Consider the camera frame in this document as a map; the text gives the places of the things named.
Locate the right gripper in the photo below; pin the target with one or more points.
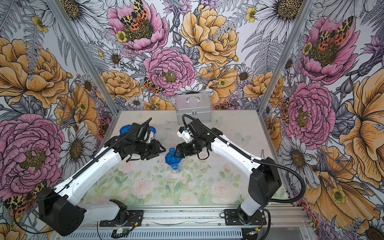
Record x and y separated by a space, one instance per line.
186 153

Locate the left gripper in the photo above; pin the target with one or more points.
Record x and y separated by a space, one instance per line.
155 151

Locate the blue lid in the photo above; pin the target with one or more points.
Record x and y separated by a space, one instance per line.
125 129
153 130
171 159

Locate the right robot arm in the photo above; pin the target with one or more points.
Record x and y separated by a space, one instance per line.
263 175

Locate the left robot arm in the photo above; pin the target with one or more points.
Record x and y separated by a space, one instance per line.
60 208

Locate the silver metal first-aid case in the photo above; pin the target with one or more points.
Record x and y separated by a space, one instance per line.
195 105

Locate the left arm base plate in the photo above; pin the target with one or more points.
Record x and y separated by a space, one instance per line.
132 218

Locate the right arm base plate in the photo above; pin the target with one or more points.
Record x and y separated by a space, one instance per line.
237 217

